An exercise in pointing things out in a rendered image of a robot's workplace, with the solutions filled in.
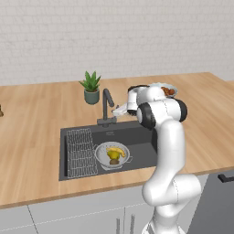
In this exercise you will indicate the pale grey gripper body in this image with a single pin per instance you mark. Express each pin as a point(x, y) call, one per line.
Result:
point(120, 109)

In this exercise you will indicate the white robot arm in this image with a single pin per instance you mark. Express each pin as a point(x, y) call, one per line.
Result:
point(170, 146)

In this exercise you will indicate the dark grey sink faucet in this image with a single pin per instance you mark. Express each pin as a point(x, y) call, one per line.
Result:
point(105, 105)

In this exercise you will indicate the yellow banana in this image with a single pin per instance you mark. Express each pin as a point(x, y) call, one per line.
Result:
point(117, 150)

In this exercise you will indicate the yellow-green pear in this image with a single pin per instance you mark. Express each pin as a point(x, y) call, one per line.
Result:
point(113, 155)

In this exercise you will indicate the dark grey sink basin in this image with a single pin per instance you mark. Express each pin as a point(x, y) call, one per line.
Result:
point(143, 152)

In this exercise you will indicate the silver metal colander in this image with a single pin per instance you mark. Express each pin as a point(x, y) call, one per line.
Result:
point(102, 157)

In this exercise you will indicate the brown kiwi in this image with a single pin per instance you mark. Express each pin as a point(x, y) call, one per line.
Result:
point(114, 162)

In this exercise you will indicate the green plant in grey pot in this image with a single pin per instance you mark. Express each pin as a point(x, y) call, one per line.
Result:
point(91, 91)

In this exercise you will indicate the white bowl with brown food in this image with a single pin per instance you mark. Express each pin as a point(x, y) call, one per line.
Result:
point(170, 90)

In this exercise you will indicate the wide pale grey drawer front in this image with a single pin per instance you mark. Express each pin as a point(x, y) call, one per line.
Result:
point(85, 204)

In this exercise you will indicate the pale grey cupboard door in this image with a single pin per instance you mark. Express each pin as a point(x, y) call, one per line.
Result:
point(76, 225)
point(138, 218)

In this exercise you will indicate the dark grey dishwasher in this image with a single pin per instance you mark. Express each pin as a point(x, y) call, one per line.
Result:
point(213, 207)

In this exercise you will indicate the narrow pale grey drawer front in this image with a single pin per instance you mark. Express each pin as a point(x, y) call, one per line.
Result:
point(13, 218)

